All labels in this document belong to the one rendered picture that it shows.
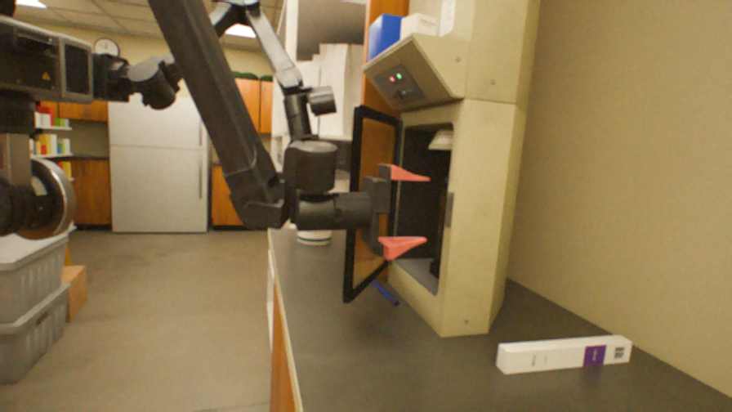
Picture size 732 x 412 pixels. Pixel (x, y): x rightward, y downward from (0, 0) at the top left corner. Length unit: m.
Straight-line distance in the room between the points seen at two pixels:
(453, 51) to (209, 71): 0.42
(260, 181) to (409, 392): 0.39
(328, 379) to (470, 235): 0.37
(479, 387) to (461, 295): 0.19
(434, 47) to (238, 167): 0.40
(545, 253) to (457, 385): 0.61
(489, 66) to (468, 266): 0.38
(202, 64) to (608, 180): 0.89
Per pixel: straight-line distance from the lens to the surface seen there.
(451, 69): 0.74
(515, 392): 0.71
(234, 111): 0.54
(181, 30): 0.56
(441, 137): 0.86
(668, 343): 1.00
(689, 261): 0.96
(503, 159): 0.79
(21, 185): 1.12
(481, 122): 0.76
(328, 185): 0.52
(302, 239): 1.43
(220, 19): 1.31
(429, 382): 0.68
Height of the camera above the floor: 1.31
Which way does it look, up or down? 9 degrees down
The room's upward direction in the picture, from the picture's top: 4 degrees clockwise
